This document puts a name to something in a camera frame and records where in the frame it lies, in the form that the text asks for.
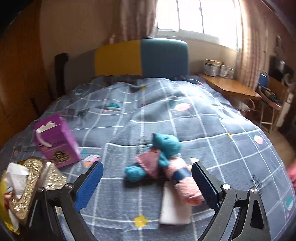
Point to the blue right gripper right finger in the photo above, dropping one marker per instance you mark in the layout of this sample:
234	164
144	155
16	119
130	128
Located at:
208	184

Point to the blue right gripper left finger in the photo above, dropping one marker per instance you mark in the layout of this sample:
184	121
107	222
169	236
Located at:
85	185

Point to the teal knitted plush toy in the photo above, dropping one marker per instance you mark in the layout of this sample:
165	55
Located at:
148	163

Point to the white tissue pack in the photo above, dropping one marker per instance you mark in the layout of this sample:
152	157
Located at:
174	211

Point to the purple cardboard box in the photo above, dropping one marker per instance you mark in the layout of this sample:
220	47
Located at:
54	139

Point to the gold open storage box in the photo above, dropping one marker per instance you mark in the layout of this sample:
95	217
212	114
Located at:
4	199

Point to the pink clothing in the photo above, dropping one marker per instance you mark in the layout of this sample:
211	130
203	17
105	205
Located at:
291	171

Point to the grey checked bed quilt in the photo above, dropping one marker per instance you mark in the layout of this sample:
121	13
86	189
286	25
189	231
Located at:
114	120

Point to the wooden side desk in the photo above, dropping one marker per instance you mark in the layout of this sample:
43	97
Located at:
230	87

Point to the blue folding chair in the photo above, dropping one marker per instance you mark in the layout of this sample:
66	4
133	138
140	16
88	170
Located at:
268	100

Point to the wooden wardrobe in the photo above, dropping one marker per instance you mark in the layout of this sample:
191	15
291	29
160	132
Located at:
25	91

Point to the white box on desk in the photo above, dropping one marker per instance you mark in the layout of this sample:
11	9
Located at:
212	67

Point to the black rolled mat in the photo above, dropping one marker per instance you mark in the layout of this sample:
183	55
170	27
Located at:
59	68

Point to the grey yellow blue headboard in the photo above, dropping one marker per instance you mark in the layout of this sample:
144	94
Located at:
148	58

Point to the pink curtain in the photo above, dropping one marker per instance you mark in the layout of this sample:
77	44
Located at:
133	20

